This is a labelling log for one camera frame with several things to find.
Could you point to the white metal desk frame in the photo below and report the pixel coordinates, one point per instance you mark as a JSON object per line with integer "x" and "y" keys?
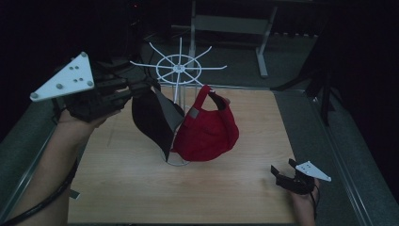
{"x": 232, "y": 24}

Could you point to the red baseball cap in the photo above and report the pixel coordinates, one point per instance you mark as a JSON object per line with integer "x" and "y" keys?
{"x": 207, "y": 135}

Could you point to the person's right hand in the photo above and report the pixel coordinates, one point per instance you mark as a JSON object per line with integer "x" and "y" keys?
{"x": 303, "y": 207}

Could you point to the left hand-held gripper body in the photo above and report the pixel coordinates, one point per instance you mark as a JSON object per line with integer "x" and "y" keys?
{"x": 91, "y": 100}

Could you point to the black tripod stand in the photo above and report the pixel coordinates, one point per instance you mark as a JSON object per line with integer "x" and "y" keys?
{"x": 326, "y": 94}

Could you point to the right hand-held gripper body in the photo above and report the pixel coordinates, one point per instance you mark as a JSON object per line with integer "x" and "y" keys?
{"x": 298, "y": 183}

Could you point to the person's left hand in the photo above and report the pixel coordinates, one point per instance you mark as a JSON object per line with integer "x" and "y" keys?
{"x": 76, "y": 128}

